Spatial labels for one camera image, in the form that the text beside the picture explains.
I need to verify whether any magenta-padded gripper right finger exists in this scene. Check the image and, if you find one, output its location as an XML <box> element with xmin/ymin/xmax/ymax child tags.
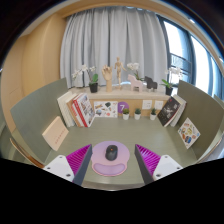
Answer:
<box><xmin>134</xmin><ymin>143</ymin><xmax>184</xmax><ymax>185</ymax></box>

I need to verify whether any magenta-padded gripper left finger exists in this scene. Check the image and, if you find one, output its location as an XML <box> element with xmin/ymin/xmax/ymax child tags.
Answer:
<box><xmin>43</xmin><ymin>143</ymin><xmax>93</xmax><ymax>186</ymax></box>

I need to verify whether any black computer mouse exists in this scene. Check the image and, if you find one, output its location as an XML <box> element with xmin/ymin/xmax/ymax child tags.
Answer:
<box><xmin>104</xmin><ymin>144</ymin><xmax>119</xmax><ymax>162</ymax></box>

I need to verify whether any purple mouse pad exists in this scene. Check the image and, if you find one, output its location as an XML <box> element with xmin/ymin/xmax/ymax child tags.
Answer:
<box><xmin>90</xmin><ymin>140</ymin><xmax>131</xmax><ymax>177</ymax></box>

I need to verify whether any beige booklet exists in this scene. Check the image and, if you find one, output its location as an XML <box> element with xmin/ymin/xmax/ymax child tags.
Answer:
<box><xmin>41</xmin><ymin>115</ymin><xmax>70</xmax><ymax>152</ymax></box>

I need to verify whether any white sticker card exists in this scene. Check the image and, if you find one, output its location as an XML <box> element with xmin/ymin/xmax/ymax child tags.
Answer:
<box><xmin>177</xmin><ymin>117</ymin><xmax>202</xmax><ymax>150</ymax></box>
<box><xmin>93</xmin><ymin>100</ymin><xmax>119</xmax><ymax>119</ymax></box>

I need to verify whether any small succulent in white pot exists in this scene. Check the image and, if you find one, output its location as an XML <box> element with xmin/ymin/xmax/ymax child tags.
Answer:
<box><xmin>149</xmin><ymin>107</ymin><xmax>158</xmax><ymax>121</ymax></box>
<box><xmin>121</xmin><ymin>108</ymin><xmax>131</xmax><ymax>121</ymax></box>
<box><xmin>133</xmin><ymin>107</ymin><xmax>142</xmax><ymax>121</ymax></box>

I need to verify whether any brown book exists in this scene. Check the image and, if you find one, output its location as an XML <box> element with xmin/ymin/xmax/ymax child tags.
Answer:
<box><xmin>66</xmin><ymin>99</ymin><xmax>84</xmax><ymax>128</ymax></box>

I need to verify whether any black book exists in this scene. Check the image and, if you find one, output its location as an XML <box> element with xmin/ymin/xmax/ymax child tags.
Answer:
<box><xmin>156</xmin><ymin>96</ymin><xmax>182</xmax><ymax>128</ymax></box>

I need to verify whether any grey-green desk partition panel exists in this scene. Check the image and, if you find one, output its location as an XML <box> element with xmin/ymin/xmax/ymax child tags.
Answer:
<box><xmin>176</xmin><ymin>79</ymin><xmax>224</xmax><ymax>160</ymax></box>
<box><xmin>9</xmin><ymin>77</ymin><xmax>73</xmax><ymax>164</ymax></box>

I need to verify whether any white book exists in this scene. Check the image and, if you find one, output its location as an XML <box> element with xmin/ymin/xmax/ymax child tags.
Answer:
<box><xmin>56</xmin><ymin>91</ymin><xmax>79</xmax><ymax>128</ymax></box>

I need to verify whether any round purple number sign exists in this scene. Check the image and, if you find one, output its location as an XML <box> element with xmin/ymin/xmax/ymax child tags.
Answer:
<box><xmin>117</xmin><ymin>101</ymin><xmax>130</xmax><ymax>115</ymax></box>

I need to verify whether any white orchid in black pot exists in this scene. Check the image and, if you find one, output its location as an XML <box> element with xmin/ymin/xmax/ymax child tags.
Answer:
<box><xmin>71</xmin><ymin>64</ymin><xmax>100</xmax><ymax>94</ymax></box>
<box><xmin>159</xmin><ymin>66</ymin><xmax>184</xmax><ymax>97</ymax></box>

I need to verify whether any dark horse figurine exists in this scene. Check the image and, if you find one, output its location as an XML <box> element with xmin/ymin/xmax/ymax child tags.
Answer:
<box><xmin>143</xmin><ymin>76</ymin><xmax>158</xmax><ymax>92</ymax></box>

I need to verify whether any pink horse figurine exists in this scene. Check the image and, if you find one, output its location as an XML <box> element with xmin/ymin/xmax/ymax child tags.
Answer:
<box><xmin>127</xmin><ymin>73</ymin><xmax>145</xmax><ymax>93</ymax></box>

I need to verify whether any wooden mannequin figure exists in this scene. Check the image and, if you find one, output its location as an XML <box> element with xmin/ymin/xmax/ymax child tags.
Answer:
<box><xmin>113</xmin><ymin>56</ymin><xmax>128</xmax><ymax>90</ymax></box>

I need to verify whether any dark-framed window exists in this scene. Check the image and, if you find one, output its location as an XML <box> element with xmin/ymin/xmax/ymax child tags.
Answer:
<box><xmin>156</xmin><ymin>14</ymin><xmax>224</xmax><ymax>101</ymax></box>

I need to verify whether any grey curtain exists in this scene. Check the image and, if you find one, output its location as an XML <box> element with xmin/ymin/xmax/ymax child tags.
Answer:
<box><xmin>59</xmin><ymin>6</ymin><xmax>168</xmax><ymax>89</ymax></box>

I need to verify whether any white wall socket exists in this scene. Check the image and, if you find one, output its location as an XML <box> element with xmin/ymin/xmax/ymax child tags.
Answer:
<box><xmin>154</xmin><ymin>100</ymin><xmax>165</xmax><ymax>111</ymax></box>
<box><xmin>141</xmin><ymin>99</ymin><xmax>153</xmax><ymax>110</ymax></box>

